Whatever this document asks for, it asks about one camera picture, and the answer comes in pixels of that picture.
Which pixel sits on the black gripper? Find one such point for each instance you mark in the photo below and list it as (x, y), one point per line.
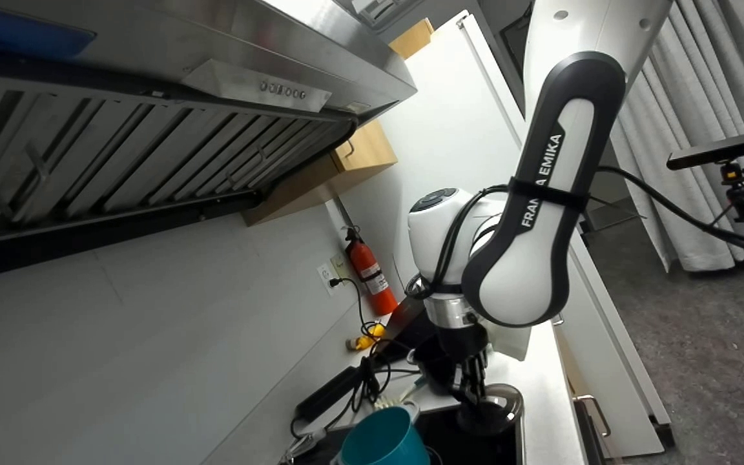
(452, 349)

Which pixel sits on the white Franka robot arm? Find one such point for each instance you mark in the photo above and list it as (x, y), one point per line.
(542, 216)

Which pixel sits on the teal pot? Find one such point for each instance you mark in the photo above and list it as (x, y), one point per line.
(381, 441)

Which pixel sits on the yellow orange plug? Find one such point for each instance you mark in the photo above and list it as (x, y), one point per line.
(366, 338)

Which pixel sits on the built-in black oven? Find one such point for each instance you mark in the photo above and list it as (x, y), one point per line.
(594, 431)

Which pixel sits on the kitchen base cabinets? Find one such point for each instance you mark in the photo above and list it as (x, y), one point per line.
(612, 379)

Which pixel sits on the black power adapter brick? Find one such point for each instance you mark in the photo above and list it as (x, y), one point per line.
(323, 400)

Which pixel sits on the grey door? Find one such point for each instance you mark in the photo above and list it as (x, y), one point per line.
(623, 211)

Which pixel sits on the white curtains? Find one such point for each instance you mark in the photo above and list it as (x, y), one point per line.
(708, 104)

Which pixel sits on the stainless steel range hood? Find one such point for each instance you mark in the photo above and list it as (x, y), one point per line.
(174, 52)

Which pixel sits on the blue panel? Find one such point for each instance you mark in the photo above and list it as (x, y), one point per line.
(12, 29)

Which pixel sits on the wall outlet with plug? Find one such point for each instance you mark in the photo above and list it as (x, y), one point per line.
(325, 274)

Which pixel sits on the black stereo camera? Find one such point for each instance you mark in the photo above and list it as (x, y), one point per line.
(723, 148)

